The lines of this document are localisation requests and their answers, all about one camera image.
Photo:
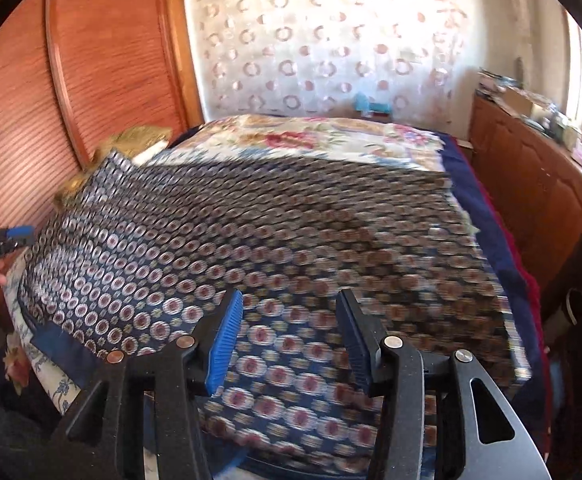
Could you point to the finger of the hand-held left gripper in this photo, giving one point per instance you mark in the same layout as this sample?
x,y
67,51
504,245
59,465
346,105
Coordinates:
x,y
20,232

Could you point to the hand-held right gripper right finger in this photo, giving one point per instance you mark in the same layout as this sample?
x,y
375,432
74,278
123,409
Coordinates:
x,y
357,342

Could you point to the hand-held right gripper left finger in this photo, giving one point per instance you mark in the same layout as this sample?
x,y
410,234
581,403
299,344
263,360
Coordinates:
x,y
223,346

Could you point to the navy circle-patterned garment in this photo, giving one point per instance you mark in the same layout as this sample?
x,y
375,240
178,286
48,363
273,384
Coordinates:
x,y
281,240

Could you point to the yellow gold cloth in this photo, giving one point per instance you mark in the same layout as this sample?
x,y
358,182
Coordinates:
x,y
141,136

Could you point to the wooden slatted wardrobe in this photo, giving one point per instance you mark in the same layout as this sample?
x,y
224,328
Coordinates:
x,y
96,60

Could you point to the floral blanket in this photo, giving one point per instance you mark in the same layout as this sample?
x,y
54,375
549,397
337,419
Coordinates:
x,y
311,137

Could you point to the dark round object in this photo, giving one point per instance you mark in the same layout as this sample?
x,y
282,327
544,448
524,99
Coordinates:
x,y
578,310

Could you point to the teal box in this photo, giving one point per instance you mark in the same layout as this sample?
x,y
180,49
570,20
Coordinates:
x,y
371,106

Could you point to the wooden cabinet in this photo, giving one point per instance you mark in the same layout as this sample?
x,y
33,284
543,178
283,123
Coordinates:
x,y
531,180

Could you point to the clutter pile on cabinet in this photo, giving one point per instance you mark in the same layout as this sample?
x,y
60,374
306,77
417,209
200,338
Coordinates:
x,y
526,102

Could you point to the white curtain with pink rings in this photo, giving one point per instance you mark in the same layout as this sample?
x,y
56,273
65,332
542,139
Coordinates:
x,y
331,35

